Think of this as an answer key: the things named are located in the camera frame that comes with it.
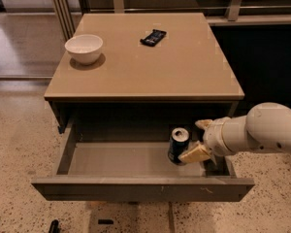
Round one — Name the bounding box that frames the grey cabinet with counter top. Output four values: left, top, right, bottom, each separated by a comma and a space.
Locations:
45, 13, 244, 128

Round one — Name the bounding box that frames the metal railing frame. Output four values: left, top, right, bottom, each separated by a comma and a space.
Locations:
51, 0, 291, 39

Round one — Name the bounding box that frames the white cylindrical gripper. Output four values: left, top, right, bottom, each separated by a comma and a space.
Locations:
178, 116, 249, 164

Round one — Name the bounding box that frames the dark snack bar wrapper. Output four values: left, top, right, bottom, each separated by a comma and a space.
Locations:
140, 29, 167, 47

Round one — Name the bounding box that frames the open grey top drawer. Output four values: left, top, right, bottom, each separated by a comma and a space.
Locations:
32, 114, 254, 202

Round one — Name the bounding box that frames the white ceramic bowl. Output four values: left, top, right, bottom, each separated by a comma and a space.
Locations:
65, 34, 103, 65

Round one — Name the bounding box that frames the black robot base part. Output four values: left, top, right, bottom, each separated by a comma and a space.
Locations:
48, 219, 59, 233

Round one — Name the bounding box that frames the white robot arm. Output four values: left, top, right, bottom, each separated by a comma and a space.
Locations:
178, 103, 291, 163

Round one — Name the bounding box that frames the blue pepsi can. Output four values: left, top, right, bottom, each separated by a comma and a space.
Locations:
168, 127, 190, 164

